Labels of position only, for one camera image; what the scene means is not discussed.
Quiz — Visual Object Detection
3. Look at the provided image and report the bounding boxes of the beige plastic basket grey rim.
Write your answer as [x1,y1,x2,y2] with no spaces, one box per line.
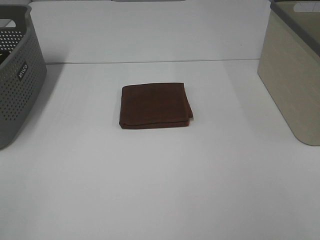
[257,0,320,146]

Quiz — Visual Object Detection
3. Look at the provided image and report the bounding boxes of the grey perforated plastic basket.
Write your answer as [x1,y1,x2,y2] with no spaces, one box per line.
[0,4,47,149]

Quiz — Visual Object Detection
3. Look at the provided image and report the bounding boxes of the brown towel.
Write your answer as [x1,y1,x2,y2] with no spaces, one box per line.
[119,82,193,130]

